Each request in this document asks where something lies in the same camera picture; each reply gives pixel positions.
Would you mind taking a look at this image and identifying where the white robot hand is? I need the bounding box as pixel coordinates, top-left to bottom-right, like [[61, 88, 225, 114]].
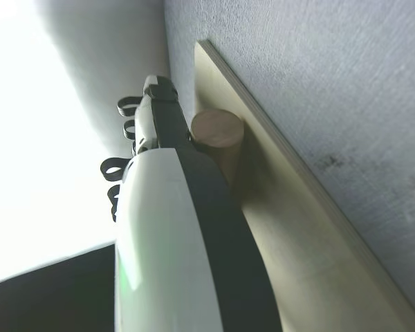
[[100, 74, 284, 332]]

